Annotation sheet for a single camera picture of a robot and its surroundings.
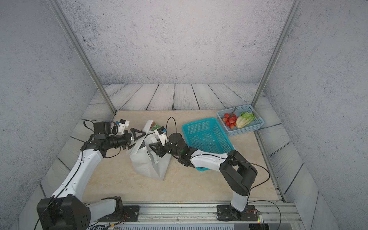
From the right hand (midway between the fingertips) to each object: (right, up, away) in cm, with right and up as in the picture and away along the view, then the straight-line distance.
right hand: (151, 144), depth 77 cm
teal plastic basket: (+32, +3, +28) cm, 43 cm away
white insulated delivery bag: (-1, -6, -7) cm, 9 cm away
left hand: (-3, +4, -2) cm, 6 cm away
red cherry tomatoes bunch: (+51, +14, +31) cm, 61 cm away
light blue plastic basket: (+72, +12, +30) cm, 78 cm away
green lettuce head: (+61, +14, +29) cm, 69 cm away
